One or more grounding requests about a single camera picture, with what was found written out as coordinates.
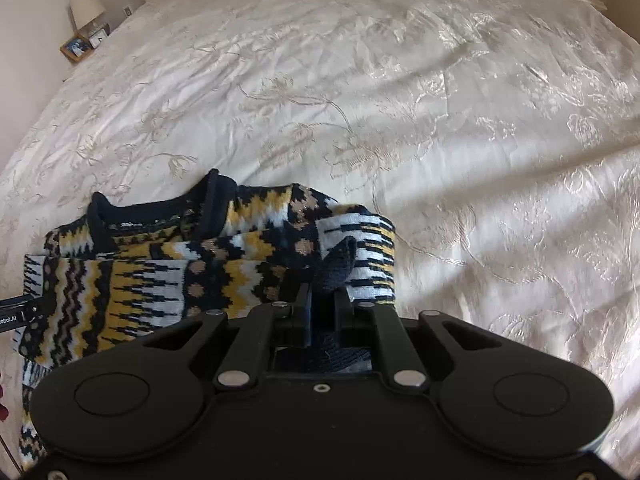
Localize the dark red cloth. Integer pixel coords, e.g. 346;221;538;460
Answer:
0;369;12;425

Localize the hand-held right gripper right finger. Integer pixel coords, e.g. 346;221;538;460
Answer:
333;289;506;393

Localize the white table lamp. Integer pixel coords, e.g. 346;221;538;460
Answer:
69;0;108;36

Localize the navy yellow white patterned sweater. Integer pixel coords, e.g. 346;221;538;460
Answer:
17;169;399;472

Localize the bed with cream embroidered bedspread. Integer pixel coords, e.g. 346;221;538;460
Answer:
0;0;640;480

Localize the wooden picture frame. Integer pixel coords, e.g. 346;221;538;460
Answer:
59;32;94;65

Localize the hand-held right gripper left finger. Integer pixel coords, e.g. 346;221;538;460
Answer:
127;282;314;391

